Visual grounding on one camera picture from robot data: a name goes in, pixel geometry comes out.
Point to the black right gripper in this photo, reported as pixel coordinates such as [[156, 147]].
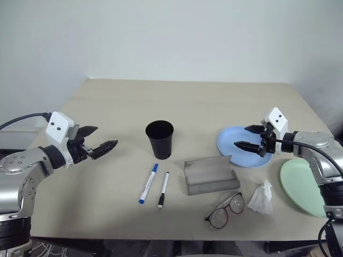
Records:
[[266, 144]]

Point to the white marker with blue cap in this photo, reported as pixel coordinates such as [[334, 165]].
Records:
[[148, 183]]

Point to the round dark-framed glasses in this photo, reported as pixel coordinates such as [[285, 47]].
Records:
[[237, 204]]

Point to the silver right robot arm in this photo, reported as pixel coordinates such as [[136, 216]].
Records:
[[313, 140]]

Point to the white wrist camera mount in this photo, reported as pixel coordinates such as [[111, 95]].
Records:
[[57, 125], [277, 117]]

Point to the black plastic cup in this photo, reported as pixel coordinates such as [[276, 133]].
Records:
[[160, 144]]

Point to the white tissue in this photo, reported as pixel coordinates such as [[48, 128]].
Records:
[[261, 199]]

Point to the white marker with black cap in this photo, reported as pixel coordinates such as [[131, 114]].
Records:
[[164, 188]]

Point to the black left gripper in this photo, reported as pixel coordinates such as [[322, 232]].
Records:
[[79, 151]]

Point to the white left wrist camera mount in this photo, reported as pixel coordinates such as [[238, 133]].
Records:
[[57, 125]]

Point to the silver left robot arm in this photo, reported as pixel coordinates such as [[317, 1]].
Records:
[[16, 163]]

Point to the light green plate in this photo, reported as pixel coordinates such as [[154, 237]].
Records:
[[297, 182]]

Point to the grey glasses case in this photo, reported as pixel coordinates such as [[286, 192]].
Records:
[[209, 171]]

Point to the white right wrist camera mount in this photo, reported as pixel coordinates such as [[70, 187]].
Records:
[[277, 117]]

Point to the light blue plate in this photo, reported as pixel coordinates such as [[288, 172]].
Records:
[[227, 142]]

